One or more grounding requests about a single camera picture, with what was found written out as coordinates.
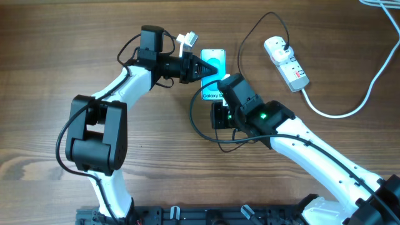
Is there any black usb charging cable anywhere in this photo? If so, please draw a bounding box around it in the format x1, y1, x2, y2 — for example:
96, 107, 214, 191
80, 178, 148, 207
214, 11, 291, 153

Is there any white usb charger plug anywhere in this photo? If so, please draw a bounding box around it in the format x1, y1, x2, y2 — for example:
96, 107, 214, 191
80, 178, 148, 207
271, 47, 294, 66

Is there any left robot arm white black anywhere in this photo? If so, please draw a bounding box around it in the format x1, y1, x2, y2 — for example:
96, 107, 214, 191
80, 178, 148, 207
56, 25, 218, 224

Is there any white power strip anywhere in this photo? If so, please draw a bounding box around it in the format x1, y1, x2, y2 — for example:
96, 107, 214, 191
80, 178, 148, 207
264, 36, 309, 93

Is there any white power strip cord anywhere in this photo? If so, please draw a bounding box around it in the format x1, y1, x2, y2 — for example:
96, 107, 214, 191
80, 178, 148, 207
301, 0, 400, 119

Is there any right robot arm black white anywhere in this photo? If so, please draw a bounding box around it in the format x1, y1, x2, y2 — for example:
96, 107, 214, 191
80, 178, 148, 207
213, 74, 399, 224

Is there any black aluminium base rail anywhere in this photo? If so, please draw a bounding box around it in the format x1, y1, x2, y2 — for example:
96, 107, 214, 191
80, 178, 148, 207
75, 204, 306, 225

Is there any turquoise screen smartphone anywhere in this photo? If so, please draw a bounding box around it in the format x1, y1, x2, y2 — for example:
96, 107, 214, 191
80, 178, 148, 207
200, 48, 227, 101

